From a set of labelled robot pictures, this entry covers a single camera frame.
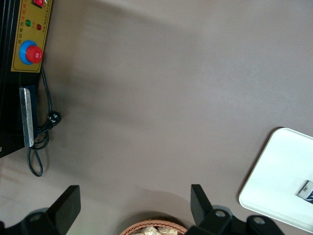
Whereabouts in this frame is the small black carton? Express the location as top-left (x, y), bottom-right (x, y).
top-left (296, 179), bottom-right (313, 199)

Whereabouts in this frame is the black control box yellow panel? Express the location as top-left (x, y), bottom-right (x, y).
top-left (0, 0), bottom-right (54, 159)

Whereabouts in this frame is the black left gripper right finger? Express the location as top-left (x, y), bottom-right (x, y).
top-left (187, 184), bottom-right (286, 235)

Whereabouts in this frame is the beige plastic tray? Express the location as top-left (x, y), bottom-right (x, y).
top-left (238, 126), bottom-right (313, 233)

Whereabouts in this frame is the black power cable with plug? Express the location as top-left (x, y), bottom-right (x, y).
top-left (27, 66), bottom-right (62, 177)

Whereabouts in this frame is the round wicker basket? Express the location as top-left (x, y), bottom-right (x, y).
top-left (119, 218), bottom-right (189, 235)

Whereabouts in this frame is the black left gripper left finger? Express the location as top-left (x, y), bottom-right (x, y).
top-left (0, 185), bottom-right (81, 235)

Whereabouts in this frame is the tan snack packet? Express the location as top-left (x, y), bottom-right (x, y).
top-left (156, 227), bottom-right (179, 235)
top-left (139, 226), bottom-right (159, 235)

